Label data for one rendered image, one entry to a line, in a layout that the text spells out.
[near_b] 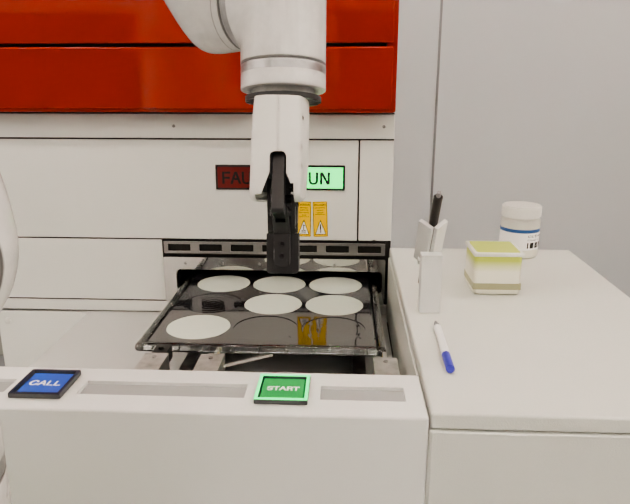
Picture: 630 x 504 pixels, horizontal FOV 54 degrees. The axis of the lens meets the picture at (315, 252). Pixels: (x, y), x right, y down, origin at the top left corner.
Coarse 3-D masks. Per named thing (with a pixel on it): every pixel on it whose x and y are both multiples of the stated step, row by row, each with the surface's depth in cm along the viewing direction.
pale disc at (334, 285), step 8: (320, 280) 122; (328, 280) 122; (336, 280) 122; (344, 280) 122; (352, 280) 122; (312, 288) 117; (320, 288) 117; (328, 288) 117; (336, 288) 117; (344, 288) 117; (352, 288) 117
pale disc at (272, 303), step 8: (256, 296) 113; (264, 296) 113; (272, 296) 113; (280, 296) 113; (288, 296) 113; (248, 304) 109; (256, 304) 109; (264, 304) 109; (272, 304) 109; (280, 304) 109; (288, 304) 109; (296, 304) 109; (256, 312) 105; (264, 312) 105; (272, 312) 105; (280, 312) 105
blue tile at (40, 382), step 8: (32, 376) 69; (40, 376) 69; (48, 376) 69; (56, 376) 69; (64, 376) 69; (24, 384) 67; (32, 384) 67; (40, 384) 67; (48, 384) 67; (56, 384) 67; (64, 384) 67
